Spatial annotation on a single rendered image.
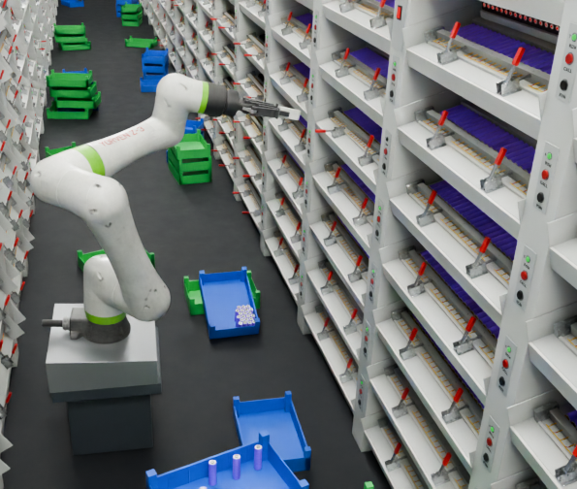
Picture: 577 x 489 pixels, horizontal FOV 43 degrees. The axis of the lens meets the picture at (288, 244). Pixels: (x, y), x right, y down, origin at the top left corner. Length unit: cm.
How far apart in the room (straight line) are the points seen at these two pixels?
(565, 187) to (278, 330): 189
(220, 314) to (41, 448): 92
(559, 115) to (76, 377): 153
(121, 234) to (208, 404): 94
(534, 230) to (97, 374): 136
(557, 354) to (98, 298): 132
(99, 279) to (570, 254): 134
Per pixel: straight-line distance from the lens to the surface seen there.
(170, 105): 213
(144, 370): 224
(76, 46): 812
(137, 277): 200
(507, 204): 150
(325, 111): 261
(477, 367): 170
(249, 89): 378
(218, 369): 280
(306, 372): 279
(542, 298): 142
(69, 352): 226
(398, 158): 196
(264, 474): 179
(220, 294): 310
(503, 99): 148
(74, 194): 185
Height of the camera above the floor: 165
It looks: 26 degrees down
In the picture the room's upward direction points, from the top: 3 degrees clockwise
